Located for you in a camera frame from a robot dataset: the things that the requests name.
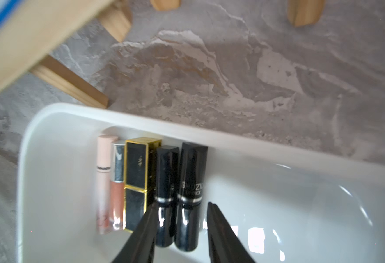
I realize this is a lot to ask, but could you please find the black round lipstick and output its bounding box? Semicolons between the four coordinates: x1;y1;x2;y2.
174;142;208;252

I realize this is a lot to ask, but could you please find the white plastic storage box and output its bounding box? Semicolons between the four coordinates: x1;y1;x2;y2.
16;103;385;263

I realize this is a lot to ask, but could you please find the pink gloss silver cap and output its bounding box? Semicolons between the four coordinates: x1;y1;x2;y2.
110;140;125;231

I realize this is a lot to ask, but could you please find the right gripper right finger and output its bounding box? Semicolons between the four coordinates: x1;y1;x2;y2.
207;202;255;263

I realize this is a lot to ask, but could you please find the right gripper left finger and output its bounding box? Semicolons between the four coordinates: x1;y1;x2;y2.
112;203;158;263

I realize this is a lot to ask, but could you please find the black lipstick silver band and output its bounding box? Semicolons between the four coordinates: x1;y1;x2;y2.
155;145;179;247

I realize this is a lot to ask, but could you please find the pale pink lip gloss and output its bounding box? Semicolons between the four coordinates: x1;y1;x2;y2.
96;135;118;235

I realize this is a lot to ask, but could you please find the black gold square lipstick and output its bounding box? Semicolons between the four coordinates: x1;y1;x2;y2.
123;137;162;232

